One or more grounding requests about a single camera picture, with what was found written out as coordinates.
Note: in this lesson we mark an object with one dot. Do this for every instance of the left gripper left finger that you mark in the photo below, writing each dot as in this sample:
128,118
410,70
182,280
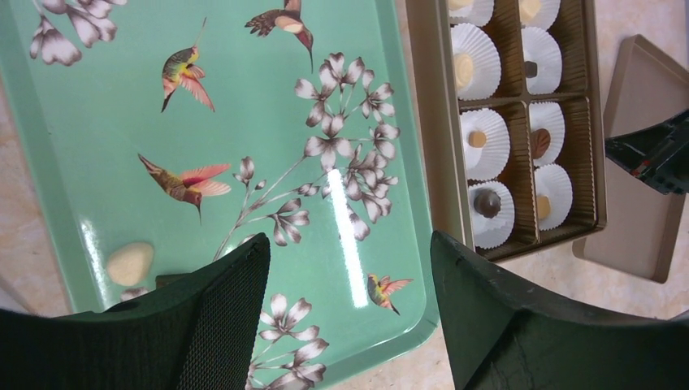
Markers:
197,332

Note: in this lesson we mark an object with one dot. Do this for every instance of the brown chocolate box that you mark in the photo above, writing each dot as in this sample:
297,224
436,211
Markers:
583,152

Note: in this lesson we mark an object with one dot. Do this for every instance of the white paper cup far left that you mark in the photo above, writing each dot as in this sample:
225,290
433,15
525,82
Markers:
479,14

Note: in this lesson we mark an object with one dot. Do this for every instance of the white paper cup near right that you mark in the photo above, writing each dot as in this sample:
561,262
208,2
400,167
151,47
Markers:
553,181

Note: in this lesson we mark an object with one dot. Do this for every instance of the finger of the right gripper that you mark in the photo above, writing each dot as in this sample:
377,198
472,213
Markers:
657,156

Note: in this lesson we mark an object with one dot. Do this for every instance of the brown box lid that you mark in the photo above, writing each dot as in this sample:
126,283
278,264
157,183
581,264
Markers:
642,226

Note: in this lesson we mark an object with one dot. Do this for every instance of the dark round chocolate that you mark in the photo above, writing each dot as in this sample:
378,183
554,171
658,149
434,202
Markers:
487,203

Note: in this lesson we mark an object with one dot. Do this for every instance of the green floral tray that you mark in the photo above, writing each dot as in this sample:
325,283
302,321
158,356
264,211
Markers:
172,123

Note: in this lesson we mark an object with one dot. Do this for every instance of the caramel round chocolate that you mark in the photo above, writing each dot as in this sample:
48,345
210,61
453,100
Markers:
477,139

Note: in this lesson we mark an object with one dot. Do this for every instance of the white paper cup near left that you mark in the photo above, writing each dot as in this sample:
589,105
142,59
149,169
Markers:
491,233

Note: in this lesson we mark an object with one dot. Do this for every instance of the rounded white chocolate on tray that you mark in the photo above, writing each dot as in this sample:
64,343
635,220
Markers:
130,264

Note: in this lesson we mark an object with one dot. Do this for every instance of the white paper cup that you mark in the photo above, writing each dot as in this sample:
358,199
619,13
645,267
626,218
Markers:
553,181
548,115
470,39
491,233
547,15
486,163
479,14
540,47

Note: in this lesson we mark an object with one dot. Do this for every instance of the white paper cup far right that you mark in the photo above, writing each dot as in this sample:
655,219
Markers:
547,15

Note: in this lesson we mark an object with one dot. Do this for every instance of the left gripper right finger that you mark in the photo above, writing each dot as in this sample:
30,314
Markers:
502,331

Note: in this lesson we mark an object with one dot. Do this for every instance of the brown chocolate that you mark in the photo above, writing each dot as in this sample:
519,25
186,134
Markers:
540,142

